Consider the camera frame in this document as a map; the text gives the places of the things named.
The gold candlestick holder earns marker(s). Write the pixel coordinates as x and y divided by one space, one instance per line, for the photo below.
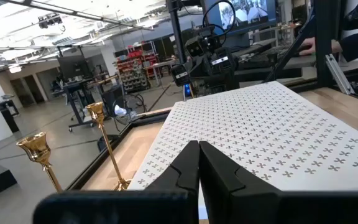
37 149
97 113

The ceiling-mounted black camera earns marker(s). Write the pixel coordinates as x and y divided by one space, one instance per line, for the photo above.
50 21

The operator computer monitor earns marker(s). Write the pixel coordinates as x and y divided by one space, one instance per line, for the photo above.
244 12

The white perforated shelf riser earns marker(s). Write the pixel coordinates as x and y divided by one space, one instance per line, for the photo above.
259 130

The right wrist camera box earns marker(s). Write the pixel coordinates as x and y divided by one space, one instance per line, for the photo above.
194 47

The black cabinet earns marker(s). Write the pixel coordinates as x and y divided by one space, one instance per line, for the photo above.
9 116

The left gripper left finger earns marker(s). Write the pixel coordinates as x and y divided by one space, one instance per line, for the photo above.
182 174

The black background monitor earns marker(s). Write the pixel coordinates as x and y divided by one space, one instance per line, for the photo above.
73 67

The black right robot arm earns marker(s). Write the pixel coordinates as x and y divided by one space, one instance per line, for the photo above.
225 83

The person's hand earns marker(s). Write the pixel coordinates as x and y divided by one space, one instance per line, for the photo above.
309 46

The black aluminium table frame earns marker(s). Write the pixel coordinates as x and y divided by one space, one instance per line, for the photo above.
325 46

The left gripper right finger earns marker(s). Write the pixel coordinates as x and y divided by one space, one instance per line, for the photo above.
219 180

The red parts shelf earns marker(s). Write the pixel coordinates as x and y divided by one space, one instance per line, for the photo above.
135 68

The black keyboard desk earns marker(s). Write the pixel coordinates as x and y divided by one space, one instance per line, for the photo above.
291 62

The silver aluminium bracket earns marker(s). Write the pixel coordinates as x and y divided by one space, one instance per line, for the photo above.
339 73

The black rolling desk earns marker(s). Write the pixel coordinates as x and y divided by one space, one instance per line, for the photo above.
79 99

